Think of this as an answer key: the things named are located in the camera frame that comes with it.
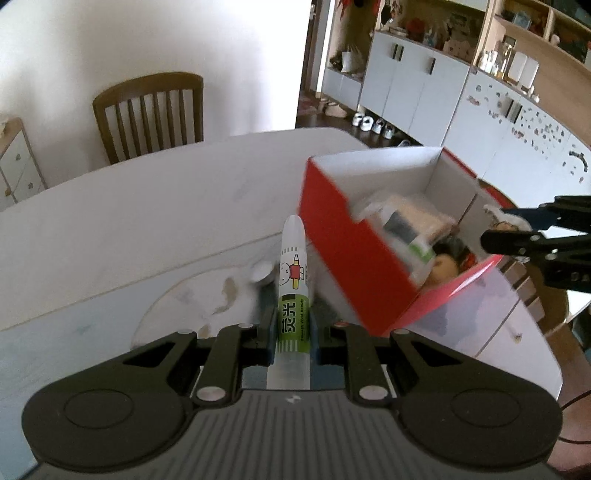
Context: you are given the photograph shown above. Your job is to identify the white storage canisters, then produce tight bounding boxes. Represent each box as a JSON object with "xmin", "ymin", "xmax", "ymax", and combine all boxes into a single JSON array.
[{"xmin": 506, "ymin": 51, "xmax": 540, "ymax": 91}]

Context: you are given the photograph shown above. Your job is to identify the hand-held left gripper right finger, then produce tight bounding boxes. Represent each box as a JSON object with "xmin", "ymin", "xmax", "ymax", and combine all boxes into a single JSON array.
[{"xmin": 308, "ymin": 313, "xmax": 463, "ymax": 408}]

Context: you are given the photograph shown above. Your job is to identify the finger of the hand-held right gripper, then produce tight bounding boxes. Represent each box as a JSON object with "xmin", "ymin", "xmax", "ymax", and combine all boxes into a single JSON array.
[
  {"xmin": 501, "ymin": 202, "xmax": 560, "ymax": 228},
  {"xmin": 479, "ymin": 230, "xmax": 549, "ymax": 260}
]

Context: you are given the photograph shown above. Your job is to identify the small white drawer cabinet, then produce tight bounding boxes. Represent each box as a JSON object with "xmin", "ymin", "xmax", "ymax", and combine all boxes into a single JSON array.
[{"xmin": 0, "ymin": 117, "xmax": 48, "ymax": 214}]

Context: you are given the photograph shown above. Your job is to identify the white green glue tube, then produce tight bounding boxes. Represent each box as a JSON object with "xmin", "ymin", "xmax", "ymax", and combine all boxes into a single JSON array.
[{"xmin": 266, "ymin": 214, "xmax": 315, "ymax": 392}]

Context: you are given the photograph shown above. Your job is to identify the white plastic bag orange print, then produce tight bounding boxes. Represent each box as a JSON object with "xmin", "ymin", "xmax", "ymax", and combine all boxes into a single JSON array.
[{"xmin": 348, "ymin": 191, "xmax": 459, "ymax": 283}]

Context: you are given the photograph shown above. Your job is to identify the small doll figure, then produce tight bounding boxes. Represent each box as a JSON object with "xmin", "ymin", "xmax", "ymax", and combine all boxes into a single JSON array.
[{"xmin": 482, "ymin": 203, "xmax": 532, "ymax": 232}]

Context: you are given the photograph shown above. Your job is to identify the black cable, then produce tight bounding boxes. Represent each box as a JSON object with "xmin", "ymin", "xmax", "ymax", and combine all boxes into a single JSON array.
[{"xmin": 558, "ymin": 390, "xmax": 591, "ymax": 445}]

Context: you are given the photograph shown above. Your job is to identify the doll with brown hair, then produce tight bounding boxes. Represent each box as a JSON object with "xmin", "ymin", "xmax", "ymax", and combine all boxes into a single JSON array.
[{"xmin": 424, "ymin": 235, "xmax": 477, "ymax": 291}]

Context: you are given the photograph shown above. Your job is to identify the red cardboard box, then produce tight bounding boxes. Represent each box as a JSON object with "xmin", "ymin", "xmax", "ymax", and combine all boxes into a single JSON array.
[{"xmin": 297, "ymin": 146, "xmax": 563, "ymax": 400}]

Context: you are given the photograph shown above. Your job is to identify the row of shoes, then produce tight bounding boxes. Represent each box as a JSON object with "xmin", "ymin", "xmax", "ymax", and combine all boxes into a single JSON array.
[{"xmin": 318, "ymin": 98, "xmax": 413, "ymax": 147}]

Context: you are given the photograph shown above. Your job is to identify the round silver cap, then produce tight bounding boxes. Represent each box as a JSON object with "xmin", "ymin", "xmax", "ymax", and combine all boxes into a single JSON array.
[{"xmin": 249, "ymin": 260, "xmax": 277, "ymax": 287}]

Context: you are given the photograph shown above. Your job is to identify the beige bag on shelf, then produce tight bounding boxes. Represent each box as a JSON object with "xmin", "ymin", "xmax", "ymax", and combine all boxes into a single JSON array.
[{"xmin": 339, "ymin": 48, "xmax": 365, "ymax": 75}]

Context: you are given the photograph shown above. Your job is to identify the wooden slat-back chair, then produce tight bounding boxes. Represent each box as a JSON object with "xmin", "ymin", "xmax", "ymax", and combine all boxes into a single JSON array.
[{"xmin": 92, "ymin": 71, "xmax": 205, "ymax": 166}]

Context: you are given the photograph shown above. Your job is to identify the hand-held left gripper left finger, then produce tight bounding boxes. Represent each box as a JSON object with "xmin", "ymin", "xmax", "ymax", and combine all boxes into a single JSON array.
[{"xmin": 121, "ymin": 307, "xmax": 278, "ymax": 408}]

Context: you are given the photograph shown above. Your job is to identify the white and wood wall cabinet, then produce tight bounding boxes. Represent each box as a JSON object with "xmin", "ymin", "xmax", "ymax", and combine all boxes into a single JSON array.
[{"xmin": 320, "ymin": 0, "xmax": 591, "ymax": 234}]

